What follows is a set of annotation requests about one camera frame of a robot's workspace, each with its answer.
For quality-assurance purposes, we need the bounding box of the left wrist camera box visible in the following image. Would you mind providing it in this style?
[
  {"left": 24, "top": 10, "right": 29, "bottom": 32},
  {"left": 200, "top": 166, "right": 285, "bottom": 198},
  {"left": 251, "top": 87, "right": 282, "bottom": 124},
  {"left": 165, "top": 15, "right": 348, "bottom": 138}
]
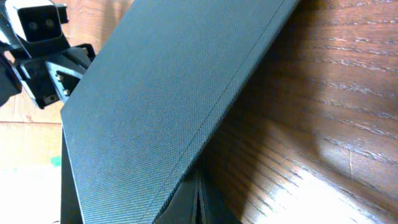
[{"left": 4, "top": 0, "right": 63, "bottom": 43}]

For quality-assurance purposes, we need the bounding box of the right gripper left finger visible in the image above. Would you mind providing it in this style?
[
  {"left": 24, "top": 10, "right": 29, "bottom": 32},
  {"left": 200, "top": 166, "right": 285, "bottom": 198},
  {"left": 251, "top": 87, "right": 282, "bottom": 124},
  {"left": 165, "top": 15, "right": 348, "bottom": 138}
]
[{"left": 155, "top": 174, "right": 198, "bottom": 224}]

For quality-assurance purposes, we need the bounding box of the dark green box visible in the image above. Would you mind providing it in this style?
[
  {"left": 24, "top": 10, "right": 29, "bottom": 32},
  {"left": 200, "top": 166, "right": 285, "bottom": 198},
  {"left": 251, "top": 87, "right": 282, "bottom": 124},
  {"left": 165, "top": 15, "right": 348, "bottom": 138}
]
[{"left": 61, "top": 0, "right": 297, "bottom": 223}]

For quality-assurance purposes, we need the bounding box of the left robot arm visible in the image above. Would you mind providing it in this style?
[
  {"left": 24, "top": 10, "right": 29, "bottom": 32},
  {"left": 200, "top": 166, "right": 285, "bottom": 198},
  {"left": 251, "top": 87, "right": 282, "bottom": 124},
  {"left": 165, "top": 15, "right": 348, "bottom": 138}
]
[{"left": 1, "top": 4, "right": 96, "bottom": 109}]

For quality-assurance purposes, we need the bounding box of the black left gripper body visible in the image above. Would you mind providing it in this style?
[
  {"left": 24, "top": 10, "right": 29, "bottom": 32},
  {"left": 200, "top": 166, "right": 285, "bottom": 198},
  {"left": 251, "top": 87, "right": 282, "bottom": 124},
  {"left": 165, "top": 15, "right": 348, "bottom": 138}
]
[{"left": 11, "top": 44, "right": 96, "bottom": 109}]

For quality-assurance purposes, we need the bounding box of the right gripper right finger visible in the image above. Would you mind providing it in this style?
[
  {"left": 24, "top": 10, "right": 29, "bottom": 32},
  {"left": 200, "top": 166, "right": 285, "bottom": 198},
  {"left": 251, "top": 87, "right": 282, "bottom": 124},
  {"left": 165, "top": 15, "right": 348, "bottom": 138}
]
[{"left": 198, "top": 171, "right": 241, "bottom": 224}]

